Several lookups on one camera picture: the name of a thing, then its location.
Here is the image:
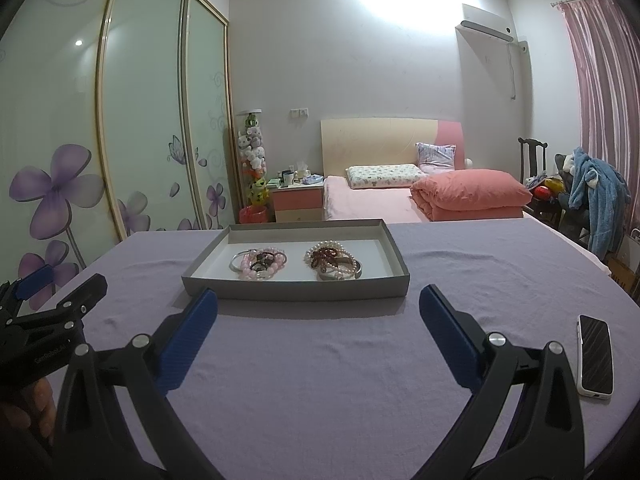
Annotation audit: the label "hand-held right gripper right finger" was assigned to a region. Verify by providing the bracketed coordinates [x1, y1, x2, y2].
[419, 284, 587, 480]

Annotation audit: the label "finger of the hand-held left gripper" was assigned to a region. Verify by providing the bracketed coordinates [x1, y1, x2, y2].
[10, 274, 109, 343]
[0, 265, 56, 317]

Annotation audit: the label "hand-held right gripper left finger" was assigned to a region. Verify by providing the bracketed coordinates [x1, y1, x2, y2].
[50, 286, 221, 480]

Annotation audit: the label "large pink bead bracelet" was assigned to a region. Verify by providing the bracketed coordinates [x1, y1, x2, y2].
[239, 246, 289, 281]

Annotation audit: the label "grey shallow tray box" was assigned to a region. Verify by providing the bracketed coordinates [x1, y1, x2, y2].
[180, 218, 412, 303]

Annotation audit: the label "large pearl bead bracelet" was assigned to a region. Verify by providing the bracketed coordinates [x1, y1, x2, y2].
[317, 264, 364, 282]

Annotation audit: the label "red bead bracelet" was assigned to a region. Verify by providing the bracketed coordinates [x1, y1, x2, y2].
[312, 246, 347, 267]

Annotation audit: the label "person's left hand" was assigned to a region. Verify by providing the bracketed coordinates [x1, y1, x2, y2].
[0, 375, 57, 445]

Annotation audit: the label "purple tablecloth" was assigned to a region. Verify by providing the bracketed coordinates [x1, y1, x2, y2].
[30, 218, 640, 480]

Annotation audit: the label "red bin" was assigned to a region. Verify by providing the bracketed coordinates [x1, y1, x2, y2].
[238, 203, 270, 226]

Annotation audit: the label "folded salmon quilt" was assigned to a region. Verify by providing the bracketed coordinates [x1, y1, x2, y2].
[409, 168, 534, 222]

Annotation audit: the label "smartphone in white case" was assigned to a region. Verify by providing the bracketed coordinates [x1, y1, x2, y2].
[577, 313, 615, 401]

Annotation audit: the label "bed with pink sheet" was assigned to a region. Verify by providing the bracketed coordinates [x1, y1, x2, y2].
[322, 175, 614, 277]

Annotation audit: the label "yellow plush toy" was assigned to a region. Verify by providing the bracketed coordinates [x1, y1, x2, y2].
[248, 179, 271, 206]

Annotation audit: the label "white patterned pillow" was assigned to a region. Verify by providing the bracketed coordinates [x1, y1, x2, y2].
[344, 163, 429, 191]

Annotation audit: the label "pink and beige nightstand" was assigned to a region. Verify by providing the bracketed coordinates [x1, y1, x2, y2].
[269, 180, 326, 224]

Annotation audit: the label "colourful toy balls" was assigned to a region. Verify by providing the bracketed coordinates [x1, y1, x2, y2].
[529, 174, 567, 202]

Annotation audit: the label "purple pillow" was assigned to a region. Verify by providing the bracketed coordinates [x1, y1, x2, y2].
[414, 141, 457, 174]

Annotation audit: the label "cardboard box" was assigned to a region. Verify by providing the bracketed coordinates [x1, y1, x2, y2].
[606, 254, 640, 307]

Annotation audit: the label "dark wooden chair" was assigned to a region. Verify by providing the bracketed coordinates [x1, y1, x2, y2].
[517, 136, 564, 232]

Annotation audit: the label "flower print sliding wardrobe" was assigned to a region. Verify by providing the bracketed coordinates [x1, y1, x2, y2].
[0, 0, 240, 311]

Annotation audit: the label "tube of plush toys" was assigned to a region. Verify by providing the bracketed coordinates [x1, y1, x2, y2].
[237, 108, 269, 207]

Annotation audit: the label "blue fleece robe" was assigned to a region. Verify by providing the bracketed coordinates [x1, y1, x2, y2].
[567, 146, 632, 257]

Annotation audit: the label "beige and pink headboard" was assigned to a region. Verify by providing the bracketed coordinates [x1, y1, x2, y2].
[319, 117, 465, 179]

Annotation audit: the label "air conditioner pipe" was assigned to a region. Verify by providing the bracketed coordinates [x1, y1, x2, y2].
[506, 39, 529, 102]

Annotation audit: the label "pink curtain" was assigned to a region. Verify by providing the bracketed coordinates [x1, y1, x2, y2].
[550, 0, 640, 173]

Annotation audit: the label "white air conditioner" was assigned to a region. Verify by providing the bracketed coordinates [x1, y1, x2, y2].
[454, 3, 516, 44]

